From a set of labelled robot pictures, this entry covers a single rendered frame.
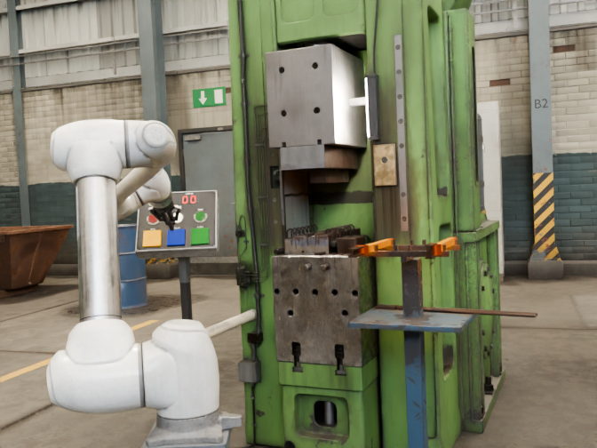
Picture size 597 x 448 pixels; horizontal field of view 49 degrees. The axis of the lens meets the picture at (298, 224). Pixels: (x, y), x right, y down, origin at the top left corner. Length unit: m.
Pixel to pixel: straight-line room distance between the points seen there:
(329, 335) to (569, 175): 6.17
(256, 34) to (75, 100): 7.91
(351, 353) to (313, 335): 0.17
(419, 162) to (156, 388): 1.54
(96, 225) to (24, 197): 9.66
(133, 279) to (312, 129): 4.77
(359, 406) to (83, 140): 1.55
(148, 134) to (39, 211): 9.46
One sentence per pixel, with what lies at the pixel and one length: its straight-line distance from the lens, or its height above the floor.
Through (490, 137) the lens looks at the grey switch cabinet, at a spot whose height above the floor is 1.69.
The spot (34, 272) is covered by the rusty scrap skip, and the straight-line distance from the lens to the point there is 9.15.
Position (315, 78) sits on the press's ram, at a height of 1.63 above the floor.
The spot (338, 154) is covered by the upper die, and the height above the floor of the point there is 1.33.
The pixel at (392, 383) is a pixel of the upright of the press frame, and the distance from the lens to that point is 2.86.
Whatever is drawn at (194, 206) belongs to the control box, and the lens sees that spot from 2.84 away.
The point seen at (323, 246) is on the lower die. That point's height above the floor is 0.95.
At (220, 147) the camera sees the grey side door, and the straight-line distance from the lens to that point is 9.45.
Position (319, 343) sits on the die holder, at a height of 0.55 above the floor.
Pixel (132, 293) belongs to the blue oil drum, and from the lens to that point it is 7.22.
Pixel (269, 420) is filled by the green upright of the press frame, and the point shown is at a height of 0.13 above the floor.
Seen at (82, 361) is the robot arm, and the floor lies 0.81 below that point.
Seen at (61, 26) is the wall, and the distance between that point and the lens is 11.30.
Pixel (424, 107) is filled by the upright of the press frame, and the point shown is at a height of 1.49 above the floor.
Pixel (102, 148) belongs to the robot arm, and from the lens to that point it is 1.77.
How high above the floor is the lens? 1.18
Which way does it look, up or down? 3 degrees down
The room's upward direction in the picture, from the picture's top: 3 degrees counter-clockwise
